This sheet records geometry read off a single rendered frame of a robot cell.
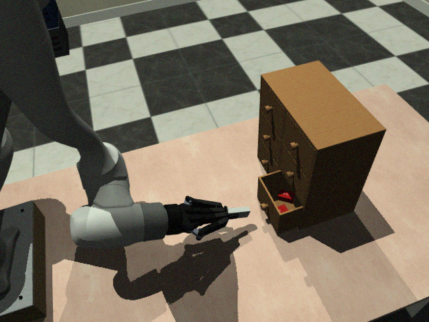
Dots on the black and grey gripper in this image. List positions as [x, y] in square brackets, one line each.
[187, 216]

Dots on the brown wooden chest of drawers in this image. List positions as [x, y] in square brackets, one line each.
[345, 135]

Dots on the small red block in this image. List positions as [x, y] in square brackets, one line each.
[282, 208]
[287, 196]

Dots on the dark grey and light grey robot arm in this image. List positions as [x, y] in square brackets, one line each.
[29, 77]

